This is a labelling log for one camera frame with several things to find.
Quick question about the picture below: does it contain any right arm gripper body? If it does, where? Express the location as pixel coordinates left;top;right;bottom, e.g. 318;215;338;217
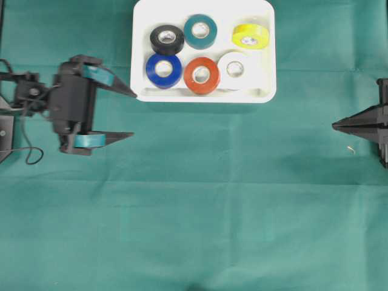
376;78;387;168

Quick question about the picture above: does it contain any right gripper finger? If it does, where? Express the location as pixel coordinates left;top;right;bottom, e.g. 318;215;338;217
332;105;383;126
332;124;383;141

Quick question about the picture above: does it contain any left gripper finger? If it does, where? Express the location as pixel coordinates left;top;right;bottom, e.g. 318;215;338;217
81;65;137;98
73;132;134;149

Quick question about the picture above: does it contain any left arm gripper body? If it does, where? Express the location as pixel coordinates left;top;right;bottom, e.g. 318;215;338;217
48;55;102;156

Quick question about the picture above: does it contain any blue tape roll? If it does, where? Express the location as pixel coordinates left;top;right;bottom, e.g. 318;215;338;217
145;53;182;89

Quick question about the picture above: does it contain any black tape roll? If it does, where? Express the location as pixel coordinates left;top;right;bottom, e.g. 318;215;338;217
150;25;185;56

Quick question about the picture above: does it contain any red tape roll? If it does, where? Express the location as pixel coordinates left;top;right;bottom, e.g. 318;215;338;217
184;57;220;95

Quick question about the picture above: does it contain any green tape roll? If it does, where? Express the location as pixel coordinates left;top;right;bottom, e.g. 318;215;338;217
184;14;218;50

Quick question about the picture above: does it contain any white tape roll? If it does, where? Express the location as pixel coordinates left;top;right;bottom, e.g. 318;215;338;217
218;52;252;90

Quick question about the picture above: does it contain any yellow tape roll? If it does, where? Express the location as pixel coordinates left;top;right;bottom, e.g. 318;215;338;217
232;24;270;50

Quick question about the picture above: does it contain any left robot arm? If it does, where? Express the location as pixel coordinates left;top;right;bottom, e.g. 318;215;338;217
1;55;137;159

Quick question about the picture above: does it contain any white plastic case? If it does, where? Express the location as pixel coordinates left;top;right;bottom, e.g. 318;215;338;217
130;1;276;104

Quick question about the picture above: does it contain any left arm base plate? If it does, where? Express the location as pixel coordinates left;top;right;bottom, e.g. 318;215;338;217
0;97;15;162

